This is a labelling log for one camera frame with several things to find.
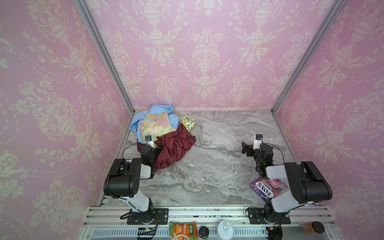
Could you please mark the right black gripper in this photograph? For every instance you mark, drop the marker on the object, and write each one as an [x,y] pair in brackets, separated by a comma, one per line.
[250,148]

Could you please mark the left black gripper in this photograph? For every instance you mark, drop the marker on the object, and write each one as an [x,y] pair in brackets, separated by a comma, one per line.
[156,150]

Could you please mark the yellow lemon print cloth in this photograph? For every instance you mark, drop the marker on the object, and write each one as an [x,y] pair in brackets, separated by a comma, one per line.
[188,124]

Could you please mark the grey cloth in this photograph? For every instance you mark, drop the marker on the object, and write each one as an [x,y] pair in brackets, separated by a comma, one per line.
[197,132]

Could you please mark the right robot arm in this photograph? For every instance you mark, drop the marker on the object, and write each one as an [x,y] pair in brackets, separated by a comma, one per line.
[306,185]

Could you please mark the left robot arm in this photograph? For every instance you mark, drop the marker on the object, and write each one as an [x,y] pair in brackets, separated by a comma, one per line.
[123,183]

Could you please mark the maroon cloth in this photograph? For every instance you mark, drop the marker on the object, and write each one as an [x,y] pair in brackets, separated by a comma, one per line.
[173,147]

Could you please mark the light blue cloth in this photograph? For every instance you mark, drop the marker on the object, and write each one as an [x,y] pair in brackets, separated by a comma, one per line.
[155,109]

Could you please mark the pastel yellow printed cloth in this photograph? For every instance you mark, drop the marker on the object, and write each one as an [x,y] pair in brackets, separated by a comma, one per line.
[155,125]

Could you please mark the purple Fox's candy bag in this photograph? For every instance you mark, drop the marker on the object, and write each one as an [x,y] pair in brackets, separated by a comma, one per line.
[267,189]

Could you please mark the orange snack packet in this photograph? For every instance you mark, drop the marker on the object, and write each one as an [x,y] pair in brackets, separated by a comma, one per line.
[183,231]

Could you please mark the white round container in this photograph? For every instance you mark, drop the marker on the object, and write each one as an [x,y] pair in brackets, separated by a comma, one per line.
[225,230]

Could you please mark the black round lid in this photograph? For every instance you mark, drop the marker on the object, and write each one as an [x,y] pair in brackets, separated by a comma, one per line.
[204,232]

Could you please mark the brown jar black lid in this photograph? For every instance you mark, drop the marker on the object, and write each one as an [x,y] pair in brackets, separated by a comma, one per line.
[312,228]

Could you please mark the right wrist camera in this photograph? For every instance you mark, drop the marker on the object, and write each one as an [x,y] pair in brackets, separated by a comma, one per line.
[258,140]

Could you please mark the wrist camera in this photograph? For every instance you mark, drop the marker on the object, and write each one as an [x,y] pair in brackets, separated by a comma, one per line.
[149,141]
[258,140]

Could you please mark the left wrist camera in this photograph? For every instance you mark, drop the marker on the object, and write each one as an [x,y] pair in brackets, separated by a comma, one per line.
[149,141]

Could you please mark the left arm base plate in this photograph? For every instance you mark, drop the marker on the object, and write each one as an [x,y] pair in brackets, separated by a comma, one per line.
[157,216]

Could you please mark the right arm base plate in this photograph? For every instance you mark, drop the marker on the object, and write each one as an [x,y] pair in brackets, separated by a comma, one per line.
[258,216]

